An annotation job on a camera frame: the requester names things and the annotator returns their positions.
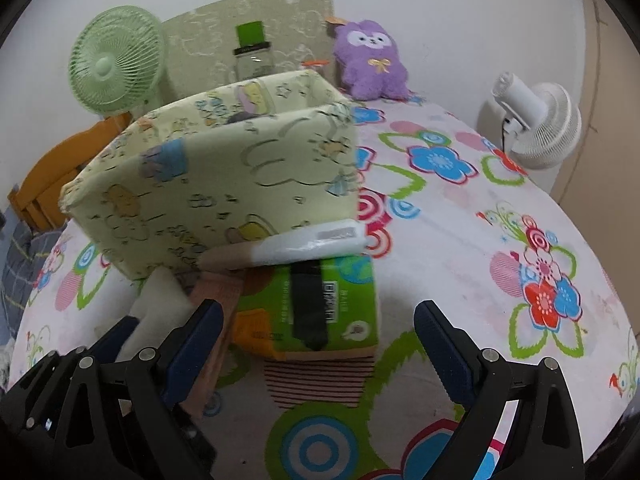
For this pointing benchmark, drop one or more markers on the wooden chair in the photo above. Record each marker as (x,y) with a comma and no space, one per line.
(55,170)

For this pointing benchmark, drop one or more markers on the green tissue pack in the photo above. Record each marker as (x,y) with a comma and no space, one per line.
(260,310)

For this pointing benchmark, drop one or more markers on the white standing fan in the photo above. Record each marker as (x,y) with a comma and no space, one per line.
(545,125)

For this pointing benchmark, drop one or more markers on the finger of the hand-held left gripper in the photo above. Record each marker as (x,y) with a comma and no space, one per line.
(120,335)

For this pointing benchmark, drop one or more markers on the glass jar with green lid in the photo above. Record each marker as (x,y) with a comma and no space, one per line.
(252,62)

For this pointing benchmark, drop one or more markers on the small jar with orange lid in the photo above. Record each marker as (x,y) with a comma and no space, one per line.
(315,62)

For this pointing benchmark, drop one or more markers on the grey plaid blanket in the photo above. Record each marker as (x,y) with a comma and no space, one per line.
(20,265)

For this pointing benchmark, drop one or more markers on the purple plush toy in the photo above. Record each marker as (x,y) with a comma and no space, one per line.
(370,80)

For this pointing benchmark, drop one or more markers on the green desk fan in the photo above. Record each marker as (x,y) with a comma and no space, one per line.
(105,67)

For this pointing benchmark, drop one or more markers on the beige door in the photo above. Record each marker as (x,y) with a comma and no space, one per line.
(610,110)

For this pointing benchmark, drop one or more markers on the yellow cartoon print storage box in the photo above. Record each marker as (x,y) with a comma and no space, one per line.
(225,180)

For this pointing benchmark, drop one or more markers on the white cloth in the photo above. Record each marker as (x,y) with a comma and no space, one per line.
(160,300)

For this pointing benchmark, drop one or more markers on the green patterned board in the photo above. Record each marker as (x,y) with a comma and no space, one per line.
(210,35)

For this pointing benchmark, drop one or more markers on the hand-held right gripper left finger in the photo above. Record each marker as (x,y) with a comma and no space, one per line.
(192,355)

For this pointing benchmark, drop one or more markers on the pink striped cloth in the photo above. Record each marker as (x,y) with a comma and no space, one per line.
(320,380)

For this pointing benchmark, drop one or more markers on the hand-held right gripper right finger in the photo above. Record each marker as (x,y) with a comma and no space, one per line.
(445,355)

